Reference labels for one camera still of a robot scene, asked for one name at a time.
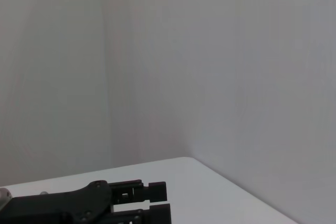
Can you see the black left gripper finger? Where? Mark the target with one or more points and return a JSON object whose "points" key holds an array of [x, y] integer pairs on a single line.
{"points": [[157, 191], [157, 214]]}

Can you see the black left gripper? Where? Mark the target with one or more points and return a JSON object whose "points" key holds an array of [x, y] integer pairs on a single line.
{"points": [[65, 205]]}

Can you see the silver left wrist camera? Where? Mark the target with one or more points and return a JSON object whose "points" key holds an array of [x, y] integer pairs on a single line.
{"points": [[5, 197]]}

